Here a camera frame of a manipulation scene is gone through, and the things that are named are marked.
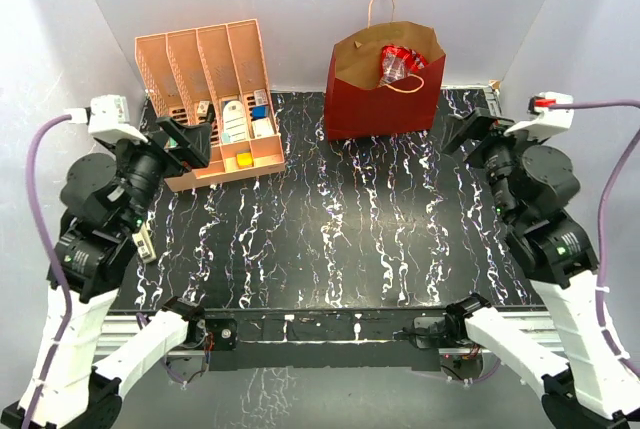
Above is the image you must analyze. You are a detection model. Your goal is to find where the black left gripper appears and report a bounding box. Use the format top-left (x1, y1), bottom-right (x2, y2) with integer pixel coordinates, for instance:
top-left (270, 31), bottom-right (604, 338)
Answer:
top-left (105, 113), bottom-right (211, 230)

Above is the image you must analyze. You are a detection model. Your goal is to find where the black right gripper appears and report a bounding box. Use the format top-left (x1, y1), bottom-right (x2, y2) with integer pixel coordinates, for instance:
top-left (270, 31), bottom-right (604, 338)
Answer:
top-left (439, 107), bottom-right (545, 221)

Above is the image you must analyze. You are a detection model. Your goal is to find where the red brown paper bag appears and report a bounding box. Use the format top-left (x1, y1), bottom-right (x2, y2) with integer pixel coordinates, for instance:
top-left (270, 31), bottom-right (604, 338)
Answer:
top-left (324, 14), bottom-right (446, 141)

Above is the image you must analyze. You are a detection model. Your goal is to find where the large red candy bag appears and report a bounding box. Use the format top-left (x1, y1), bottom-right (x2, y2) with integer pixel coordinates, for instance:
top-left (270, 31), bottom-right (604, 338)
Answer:
top-left (378, 45), bottom-right (428, 86)

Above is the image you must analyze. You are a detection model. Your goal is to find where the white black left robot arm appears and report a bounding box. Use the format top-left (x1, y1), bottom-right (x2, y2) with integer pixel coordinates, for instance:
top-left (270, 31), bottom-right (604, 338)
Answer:
top-left (1, 117), bottom-right (212, 428)

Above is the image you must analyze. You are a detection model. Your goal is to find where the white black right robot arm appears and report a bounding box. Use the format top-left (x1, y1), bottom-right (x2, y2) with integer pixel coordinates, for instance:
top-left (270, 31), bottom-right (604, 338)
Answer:
top-left (443, 108), bottom-right (639, 428)

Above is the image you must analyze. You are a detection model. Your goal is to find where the white rounded card pack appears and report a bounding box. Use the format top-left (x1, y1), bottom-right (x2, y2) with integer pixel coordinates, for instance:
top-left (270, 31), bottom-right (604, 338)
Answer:
top-left (221, 100), bottom-right (249, 144)

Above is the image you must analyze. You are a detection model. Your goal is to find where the yellow cube in organizer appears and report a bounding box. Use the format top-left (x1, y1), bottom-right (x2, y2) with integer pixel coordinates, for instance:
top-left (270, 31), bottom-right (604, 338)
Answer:
top-left (236, 152), bottom-right (254, 169)

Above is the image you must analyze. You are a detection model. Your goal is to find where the peach plastic desk organizer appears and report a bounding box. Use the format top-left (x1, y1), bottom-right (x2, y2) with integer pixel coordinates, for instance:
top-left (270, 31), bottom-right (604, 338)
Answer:
top-left (135, 19), bottom-right (285, 192)

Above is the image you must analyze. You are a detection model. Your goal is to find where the blue small box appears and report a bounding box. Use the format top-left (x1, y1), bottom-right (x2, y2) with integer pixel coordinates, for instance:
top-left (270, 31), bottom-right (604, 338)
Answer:
top-left (251, 105), bottom-right (268, 120)

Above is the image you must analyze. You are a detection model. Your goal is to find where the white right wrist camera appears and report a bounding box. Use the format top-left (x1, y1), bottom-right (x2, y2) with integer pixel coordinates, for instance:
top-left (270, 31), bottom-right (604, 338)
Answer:
top-left (504, 91), bottom-right (574, 143)

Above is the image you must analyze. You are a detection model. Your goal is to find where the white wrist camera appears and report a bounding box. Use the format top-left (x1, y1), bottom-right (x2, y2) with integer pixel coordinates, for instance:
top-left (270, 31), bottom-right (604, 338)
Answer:
top-left (64, 94), bottom-right (148, 145)
top-left (504, 91), bottom-right (574, 143)

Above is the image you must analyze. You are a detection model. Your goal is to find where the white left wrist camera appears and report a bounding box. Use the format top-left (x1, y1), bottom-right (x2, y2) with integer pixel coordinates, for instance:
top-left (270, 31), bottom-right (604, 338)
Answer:
top-left (64, 94), bottom-right (148, 145)

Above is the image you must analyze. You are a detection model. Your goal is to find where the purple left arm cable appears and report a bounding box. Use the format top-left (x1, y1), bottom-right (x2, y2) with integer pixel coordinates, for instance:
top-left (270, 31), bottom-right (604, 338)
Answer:
top-left (19, 115), bottom-right (76, 418)

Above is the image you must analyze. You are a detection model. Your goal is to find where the black aluminium front rail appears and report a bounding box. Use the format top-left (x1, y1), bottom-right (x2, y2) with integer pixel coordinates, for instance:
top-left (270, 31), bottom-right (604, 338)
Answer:
top-left (206, 307), bottom-right (470, 371)

